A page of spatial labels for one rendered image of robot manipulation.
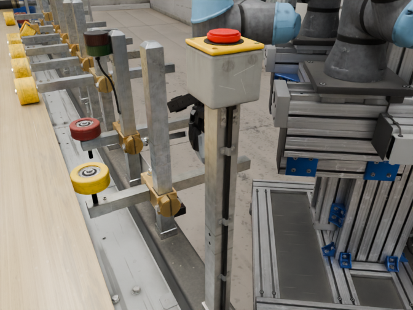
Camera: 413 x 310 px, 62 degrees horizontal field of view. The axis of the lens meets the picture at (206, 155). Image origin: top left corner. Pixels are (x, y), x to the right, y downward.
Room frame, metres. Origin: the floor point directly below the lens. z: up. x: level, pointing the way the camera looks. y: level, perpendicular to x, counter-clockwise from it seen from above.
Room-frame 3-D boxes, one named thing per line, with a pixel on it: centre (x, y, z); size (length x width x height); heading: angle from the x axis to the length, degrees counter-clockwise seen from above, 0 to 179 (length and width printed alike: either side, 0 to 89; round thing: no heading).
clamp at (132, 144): (0.89, 0.23, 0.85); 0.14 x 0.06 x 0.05; 28
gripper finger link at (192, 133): (0.67, 0.02, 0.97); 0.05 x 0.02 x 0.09; 140
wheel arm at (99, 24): (2.05, 0.75, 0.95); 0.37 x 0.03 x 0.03; 118
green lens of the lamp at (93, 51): (0.85, 0.26, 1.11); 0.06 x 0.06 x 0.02
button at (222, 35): (0.42, -0.02, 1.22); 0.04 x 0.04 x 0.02
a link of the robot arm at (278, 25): (0.71, -0.11, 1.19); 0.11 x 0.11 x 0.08; 11
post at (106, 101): (1.09, 0.34, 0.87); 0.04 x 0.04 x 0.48; 28
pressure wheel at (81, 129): (0.85, 0.34, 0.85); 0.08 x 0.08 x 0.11
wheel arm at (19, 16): (2.46, 1.05, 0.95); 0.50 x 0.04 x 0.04; 118
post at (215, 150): (0.42, -0.02, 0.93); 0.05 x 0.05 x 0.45; 28
